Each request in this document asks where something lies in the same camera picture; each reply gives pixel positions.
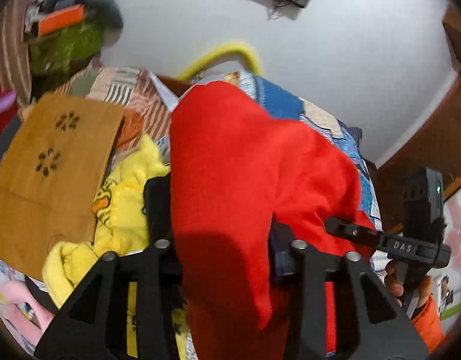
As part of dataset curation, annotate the red zip jacket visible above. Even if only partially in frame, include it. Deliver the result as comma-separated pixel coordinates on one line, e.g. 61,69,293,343
169,80,378,360

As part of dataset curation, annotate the striped brown blanket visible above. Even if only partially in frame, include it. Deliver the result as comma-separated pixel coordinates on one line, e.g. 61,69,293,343
56,67,171,162

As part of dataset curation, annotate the orange box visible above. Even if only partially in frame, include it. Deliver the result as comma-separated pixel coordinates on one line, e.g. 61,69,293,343
37,4,85,37

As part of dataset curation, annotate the person right hand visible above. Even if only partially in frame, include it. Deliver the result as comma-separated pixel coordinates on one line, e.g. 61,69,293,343
384,261,435,308

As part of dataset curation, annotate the dark green pillow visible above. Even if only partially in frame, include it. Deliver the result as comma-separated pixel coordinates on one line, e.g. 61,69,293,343
75,0,124,30

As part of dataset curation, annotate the orange sleeve forearm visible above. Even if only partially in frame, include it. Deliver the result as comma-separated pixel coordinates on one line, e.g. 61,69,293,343
411,295,445,353

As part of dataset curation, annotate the brown wooden door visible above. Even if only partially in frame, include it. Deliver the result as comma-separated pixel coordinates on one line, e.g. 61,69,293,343
371,5,461,231

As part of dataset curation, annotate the green storage box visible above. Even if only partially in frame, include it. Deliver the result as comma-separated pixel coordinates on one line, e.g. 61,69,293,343
28,21,103,76

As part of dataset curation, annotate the yellow duck garment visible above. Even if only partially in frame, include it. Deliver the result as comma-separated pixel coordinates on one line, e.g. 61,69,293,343
44,136,194,359

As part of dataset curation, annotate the striped pink curtain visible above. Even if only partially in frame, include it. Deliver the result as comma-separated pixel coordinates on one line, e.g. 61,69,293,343
0,0,32,105

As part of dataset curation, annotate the pink heart wall sticker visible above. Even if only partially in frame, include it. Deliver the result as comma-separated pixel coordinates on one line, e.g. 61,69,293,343
444,195,461,272

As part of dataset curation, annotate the blue patchwork bed quilt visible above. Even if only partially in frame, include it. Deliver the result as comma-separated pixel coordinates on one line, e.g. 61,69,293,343
151,70,389,360

